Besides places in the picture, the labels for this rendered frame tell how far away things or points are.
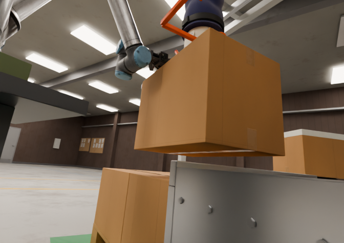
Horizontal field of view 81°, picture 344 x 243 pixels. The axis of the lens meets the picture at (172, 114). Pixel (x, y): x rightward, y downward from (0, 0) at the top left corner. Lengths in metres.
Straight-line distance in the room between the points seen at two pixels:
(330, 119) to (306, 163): 7.34
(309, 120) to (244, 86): 8.66
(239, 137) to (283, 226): 0.43
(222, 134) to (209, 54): 0.27
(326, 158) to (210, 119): 1.76
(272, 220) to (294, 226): 0.03
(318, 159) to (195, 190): 1.85
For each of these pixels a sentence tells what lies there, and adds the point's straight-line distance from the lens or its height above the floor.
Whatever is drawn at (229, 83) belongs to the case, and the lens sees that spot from 0.73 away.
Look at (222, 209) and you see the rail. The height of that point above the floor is 0.53.
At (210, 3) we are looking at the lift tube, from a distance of 1.16.
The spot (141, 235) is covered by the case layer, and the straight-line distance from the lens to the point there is 1.02.
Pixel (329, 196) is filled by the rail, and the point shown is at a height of 0.58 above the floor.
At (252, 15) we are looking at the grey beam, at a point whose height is 3.10.
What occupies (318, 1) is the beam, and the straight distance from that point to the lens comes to 4.82.
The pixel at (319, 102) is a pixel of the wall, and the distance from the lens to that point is 9.60.
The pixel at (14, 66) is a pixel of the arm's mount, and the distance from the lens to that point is 0.68.
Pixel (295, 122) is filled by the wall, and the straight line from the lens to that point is 9.42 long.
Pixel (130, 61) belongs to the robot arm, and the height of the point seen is 1.06.
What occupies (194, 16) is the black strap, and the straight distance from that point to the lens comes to 1.11.
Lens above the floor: 0.59
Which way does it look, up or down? 15 degrees up
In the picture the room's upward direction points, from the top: 5 degrees clockwise
